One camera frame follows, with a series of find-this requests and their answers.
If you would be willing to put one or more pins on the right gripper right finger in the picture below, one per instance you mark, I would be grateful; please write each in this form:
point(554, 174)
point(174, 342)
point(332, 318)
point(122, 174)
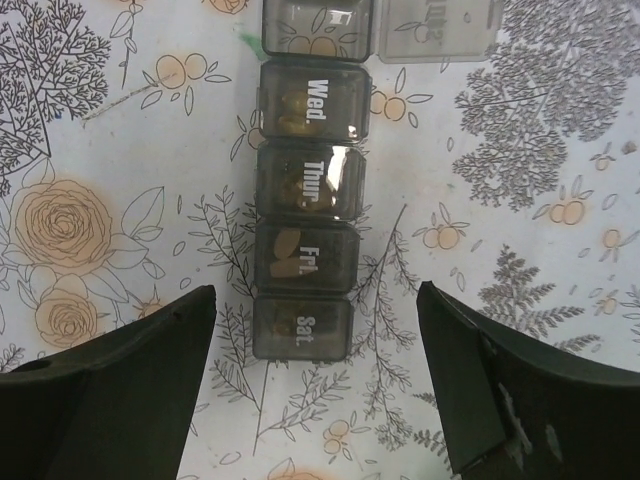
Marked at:
point(513, 407)

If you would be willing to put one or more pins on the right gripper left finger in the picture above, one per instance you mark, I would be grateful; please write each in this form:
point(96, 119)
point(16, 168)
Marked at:
point(116, 407)

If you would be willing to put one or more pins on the grey weekly pill organizer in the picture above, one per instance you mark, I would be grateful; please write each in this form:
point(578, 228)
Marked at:
point(314, 105)

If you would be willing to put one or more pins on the floral table mat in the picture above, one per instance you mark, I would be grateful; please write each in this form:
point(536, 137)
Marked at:
point(129, 133)

